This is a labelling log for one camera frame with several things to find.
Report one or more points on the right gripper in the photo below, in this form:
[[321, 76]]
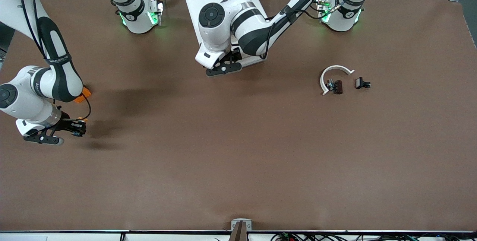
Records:
[[67, 124]]

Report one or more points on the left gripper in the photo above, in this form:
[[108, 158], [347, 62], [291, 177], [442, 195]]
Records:
[[236, 53]]

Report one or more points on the yellow and black push button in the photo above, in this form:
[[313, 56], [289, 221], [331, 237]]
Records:
[[82, 129]]

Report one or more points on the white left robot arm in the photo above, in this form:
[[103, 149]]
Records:
[[253, 25]]

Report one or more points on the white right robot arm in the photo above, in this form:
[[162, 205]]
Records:
[[26, 103]]

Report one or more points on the orange and black box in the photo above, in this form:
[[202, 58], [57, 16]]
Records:
[[85, 94]]

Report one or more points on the brown paper table mat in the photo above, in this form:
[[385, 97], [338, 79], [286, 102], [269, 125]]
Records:
[[238, 159]]

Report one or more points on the small metal terminal part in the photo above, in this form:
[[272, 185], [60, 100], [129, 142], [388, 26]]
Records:
[[330, 84]]

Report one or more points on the white curved plastic strip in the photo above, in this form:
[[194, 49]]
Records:
[[337, 67]]

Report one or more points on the dark brown small block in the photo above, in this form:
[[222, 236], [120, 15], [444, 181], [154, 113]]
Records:
[[338, 86]]

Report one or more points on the small black clip part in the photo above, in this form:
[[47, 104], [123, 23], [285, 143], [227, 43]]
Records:
[[360, 83]]

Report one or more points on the white table edge rail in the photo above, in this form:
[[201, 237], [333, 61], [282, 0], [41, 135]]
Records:
[[74, 236]]

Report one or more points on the small grey metal bracket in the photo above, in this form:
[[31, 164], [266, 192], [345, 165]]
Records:
[[241, 221]]

